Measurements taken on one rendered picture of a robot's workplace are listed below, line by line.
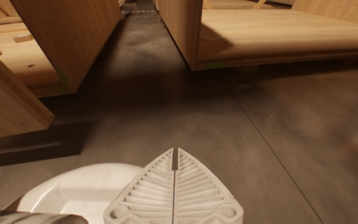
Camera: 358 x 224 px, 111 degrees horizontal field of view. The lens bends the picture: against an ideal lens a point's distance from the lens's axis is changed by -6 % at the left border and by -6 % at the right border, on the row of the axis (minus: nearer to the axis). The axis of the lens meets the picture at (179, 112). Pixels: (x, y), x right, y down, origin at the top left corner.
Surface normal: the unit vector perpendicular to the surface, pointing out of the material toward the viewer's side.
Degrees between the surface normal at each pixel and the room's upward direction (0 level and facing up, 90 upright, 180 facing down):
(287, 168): 0
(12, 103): 90
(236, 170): 0
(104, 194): 69
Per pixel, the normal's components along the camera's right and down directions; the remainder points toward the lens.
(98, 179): 0.00, -0.71
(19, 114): 0.19, 0.69
